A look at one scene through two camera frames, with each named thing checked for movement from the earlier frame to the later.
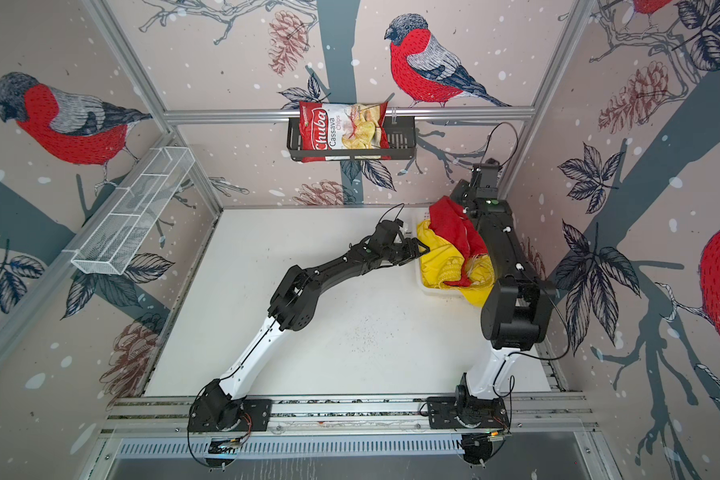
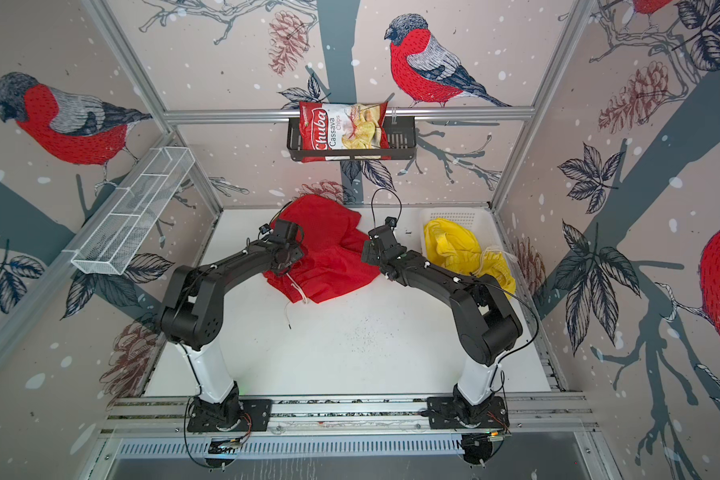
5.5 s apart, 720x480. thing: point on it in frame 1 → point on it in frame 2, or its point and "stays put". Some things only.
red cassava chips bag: [342, 126] stays put
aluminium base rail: [546, 412] stays put
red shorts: [447, 218] → [334, 262]
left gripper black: [413, 252] → [298, 251]
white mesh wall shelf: [127, 218] stays put
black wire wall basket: [401, 143] stays put
